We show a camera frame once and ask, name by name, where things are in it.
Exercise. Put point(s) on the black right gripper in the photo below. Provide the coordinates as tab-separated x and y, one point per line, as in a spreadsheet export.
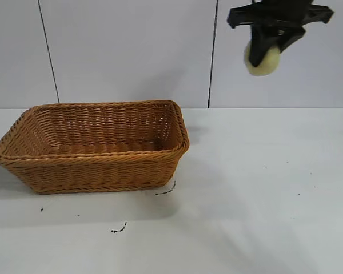
277	12

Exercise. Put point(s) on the pale yellow round pastry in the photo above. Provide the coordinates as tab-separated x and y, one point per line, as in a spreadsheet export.
268	69

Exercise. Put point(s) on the brown woven wicker basket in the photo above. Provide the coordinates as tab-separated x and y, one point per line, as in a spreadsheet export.
97	171

